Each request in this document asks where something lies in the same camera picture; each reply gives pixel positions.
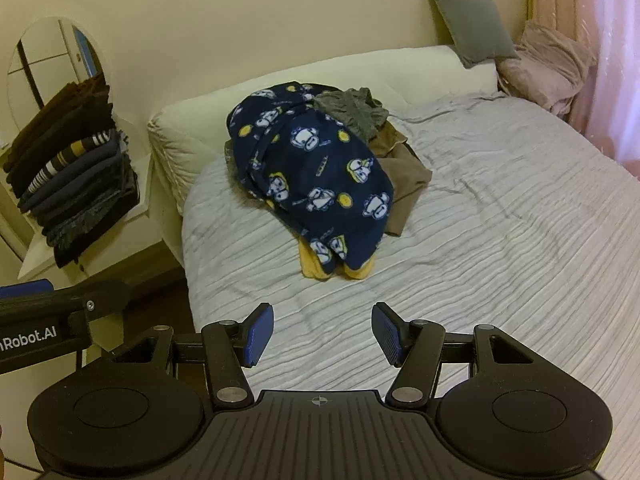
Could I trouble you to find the pink crumpled blanket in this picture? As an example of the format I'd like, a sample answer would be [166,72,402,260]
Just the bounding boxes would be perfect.
[495,20,598,116]

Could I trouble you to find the navy printed fleece pants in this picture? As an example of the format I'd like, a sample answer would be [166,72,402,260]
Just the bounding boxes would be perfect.
[226,81,396,281]

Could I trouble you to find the brown crumpled garment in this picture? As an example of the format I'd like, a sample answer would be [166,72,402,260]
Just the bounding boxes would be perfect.
[224,125,433,237]

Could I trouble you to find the oval wall mirror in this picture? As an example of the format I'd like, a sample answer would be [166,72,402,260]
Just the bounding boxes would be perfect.
[0,16,115,261]

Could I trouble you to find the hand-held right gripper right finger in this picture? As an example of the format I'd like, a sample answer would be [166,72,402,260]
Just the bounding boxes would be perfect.
[371,302,538,407]

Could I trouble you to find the stack of folded dark clothes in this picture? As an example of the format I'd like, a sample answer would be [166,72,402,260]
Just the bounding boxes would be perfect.
[2,74,141,268]

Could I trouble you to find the grey pillow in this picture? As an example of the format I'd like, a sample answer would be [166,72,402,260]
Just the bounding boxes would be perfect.
[424,0,521,68]

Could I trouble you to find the grey crumpled garment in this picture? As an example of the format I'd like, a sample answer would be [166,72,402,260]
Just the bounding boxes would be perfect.
[314,87,391,141]

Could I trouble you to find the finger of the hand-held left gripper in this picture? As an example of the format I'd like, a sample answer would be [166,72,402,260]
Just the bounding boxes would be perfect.
[0,279,132,328]

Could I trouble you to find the cream headboard cushion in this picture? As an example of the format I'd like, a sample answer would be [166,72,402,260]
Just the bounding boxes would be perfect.
[147,45,501,216]

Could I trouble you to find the grey striped bedspread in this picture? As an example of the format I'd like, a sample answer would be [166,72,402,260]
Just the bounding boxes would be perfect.
[180,92,640,411]

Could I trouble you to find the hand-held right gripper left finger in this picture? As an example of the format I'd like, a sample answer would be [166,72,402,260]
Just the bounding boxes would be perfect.
[107,302,275,409]

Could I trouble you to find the white nightstand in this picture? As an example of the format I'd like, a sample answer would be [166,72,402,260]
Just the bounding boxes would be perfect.
[17,152,166,281]

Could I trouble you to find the pink curtain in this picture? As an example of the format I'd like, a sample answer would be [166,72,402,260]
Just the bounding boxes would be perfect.
[530,0,640,176]

